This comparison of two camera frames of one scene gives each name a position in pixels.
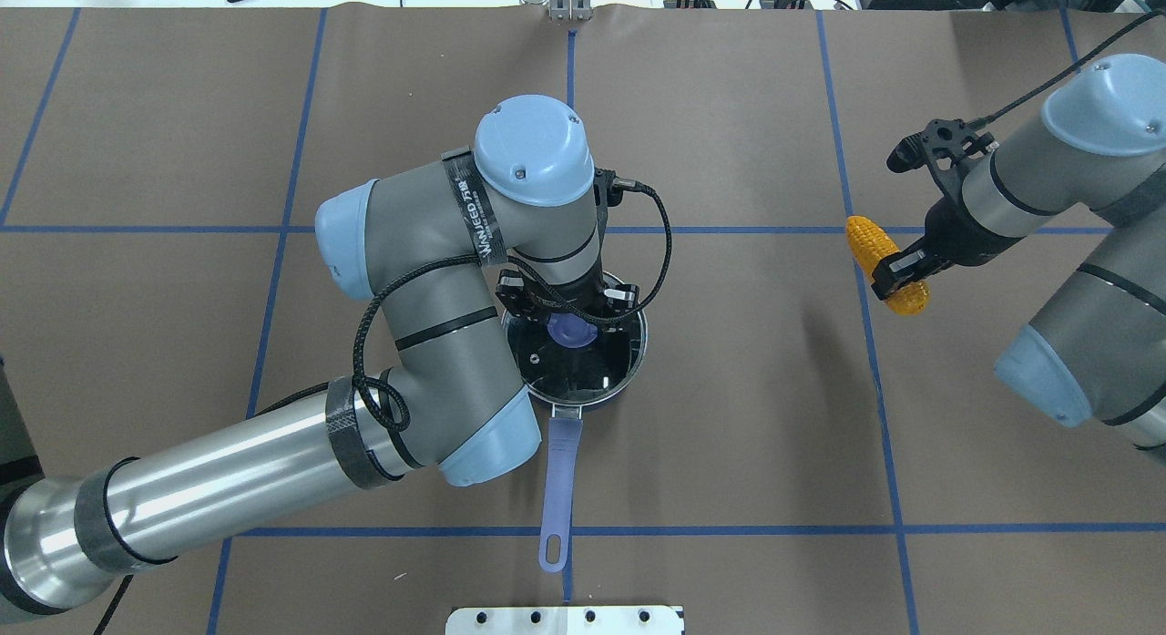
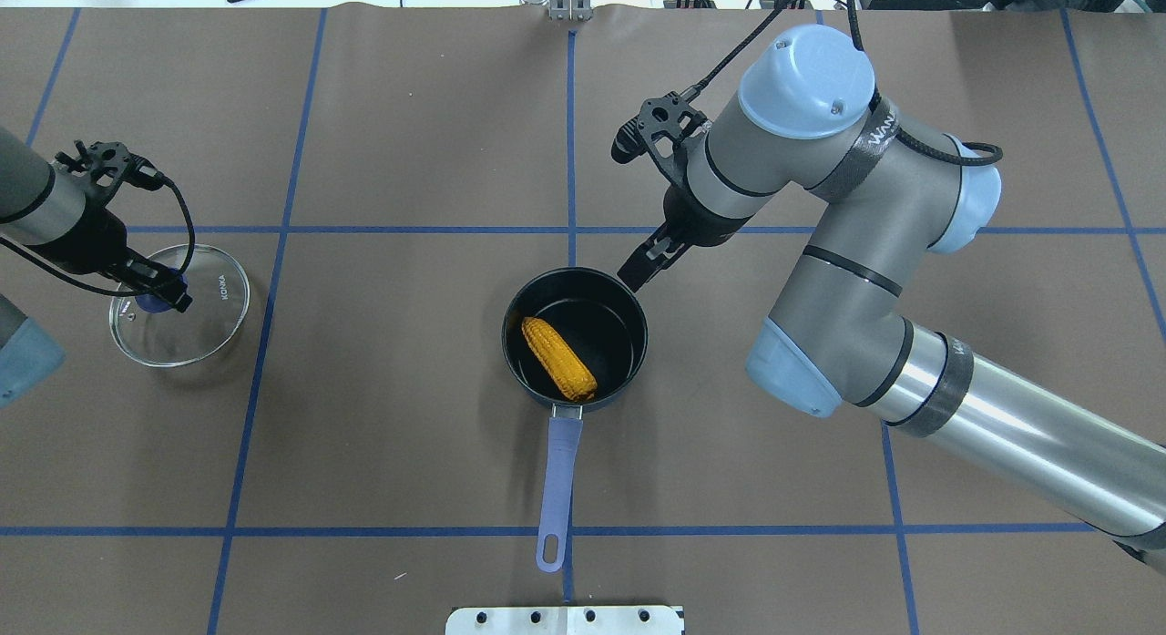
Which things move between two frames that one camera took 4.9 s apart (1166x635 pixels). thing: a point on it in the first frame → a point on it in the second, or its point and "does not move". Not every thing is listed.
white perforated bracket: x=565 y=620 does not move
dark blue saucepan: x=569 y=363 does not move
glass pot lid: x=568 y=362 → x=219 y=291
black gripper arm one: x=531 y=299 → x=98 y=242
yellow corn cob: x=870 y=245 → x=575 y=378
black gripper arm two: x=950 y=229 → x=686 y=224
